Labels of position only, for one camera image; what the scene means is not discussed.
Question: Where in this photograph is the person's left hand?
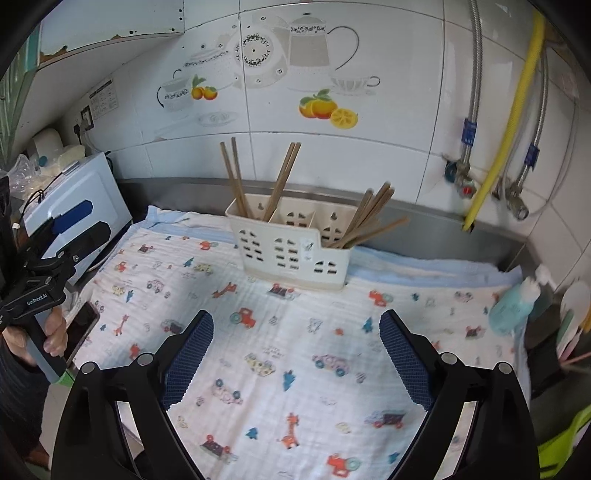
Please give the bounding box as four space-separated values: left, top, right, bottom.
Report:
0 307 70 367

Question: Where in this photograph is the person's left forearm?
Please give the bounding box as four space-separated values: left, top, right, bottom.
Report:
0 342 51 462

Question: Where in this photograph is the clear plastic bag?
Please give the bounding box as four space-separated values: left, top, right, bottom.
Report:
7 154 47 195

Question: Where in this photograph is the white spatula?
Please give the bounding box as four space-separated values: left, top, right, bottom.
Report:
556 277 591 352

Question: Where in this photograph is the white countertop appliance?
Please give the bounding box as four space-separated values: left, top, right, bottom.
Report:
28 128 63 162

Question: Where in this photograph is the black utensil holder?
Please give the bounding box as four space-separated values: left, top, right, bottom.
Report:
526 342 573 402

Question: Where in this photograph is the teal pump soap bottle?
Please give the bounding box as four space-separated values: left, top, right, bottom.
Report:
488 264 561 335

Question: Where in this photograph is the red handle water valve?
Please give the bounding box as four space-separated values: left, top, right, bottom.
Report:
443 154 481 199

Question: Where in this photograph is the bundle of wooden chopsticks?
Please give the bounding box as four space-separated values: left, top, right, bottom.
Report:
330 181 411 250

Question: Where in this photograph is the yellow corrugated gas hose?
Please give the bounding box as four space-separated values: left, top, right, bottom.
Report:
462 11 548 234

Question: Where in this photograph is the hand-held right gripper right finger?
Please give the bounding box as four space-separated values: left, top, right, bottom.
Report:
379 310 541 480

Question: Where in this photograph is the black smartphone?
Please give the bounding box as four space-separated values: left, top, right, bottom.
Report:
62 302 101 370

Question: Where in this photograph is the thin grey hose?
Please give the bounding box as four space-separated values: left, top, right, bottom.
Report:
522 92 583 217

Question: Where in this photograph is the light blue towel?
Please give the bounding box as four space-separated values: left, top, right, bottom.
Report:
131 205 525 296

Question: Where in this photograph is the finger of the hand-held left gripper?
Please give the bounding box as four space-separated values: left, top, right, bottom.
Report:
21 199 94 269
34 222 112 288

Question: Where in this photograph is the braided metal hose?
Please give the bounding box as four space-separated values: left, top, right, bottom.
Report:
459 0 483 167
510 44 552 195

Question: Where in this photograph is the metal water valve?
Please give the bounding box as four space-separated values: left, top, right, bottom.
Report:
501 182 531 221

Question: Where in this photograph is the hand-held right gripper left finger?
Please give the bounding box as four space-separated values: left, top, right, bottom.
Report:
51 310 214 480

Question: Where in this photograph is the white microwave oven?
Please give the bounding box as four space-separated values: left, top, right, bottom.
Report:
18 151 134 282

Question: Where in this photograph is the cream plastic utensil holder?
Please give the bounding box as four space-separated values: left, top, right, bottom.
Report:
225 193 354 292

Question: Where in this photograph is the cartoon printed white cloth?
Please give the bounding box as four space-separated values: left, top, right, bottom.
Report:
69 228 527 480

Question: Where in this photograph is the white wall label sticker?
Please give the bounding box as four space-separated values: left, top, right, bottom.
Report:
89 78 118 116

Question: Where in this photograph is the brown wooden chopstick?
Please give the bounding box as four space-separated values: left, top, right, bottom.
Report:
261 141 296 222
219 141 250 219
230 137 254 219
267 143 303 223

